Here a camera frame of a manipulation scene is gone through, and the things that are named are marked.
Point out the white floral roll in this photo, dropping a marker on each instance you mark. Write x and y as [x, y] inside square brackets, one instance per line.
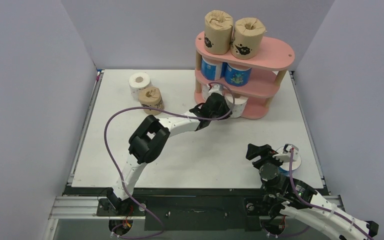
[236, 105]
[137, 82]
[205, 92]

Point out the brown paper roll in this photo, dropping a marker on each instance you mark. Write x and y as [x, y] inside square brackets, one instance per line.
[247, 35]

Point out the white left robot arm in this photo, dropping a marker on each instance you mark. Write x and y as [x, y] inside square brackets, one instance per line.
[148, 140]

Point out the blue roll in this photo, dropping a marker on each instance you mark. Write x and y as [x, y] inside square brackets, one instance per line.
[237, 75]
[212, 70]
[285, 168]

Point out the aluminium frame rail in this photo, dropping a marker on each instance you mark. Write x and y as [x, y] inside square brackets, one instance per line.
[72, 218]

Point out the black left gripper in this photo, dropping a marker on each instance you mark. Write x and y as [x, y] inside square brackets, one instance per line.
[225, 109]

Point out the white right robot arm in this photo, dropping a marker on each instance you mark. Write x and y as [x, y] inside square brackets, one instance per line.
[283, 195]

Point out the brown wrapped roll on shelf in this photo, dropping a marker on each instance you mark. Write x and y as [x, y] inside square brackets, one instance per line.
[218, 32]

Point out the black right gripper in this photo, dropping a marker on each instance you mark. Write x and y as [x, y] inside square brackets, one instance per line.
[262, 156]

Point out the pink three-tier wooden shelf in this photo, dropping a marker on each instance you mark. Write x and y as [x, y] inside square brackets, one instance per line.
[268, 69]

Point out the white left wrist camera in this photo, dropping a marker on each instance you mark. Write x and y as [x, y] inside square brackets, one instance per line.
[215, 89]

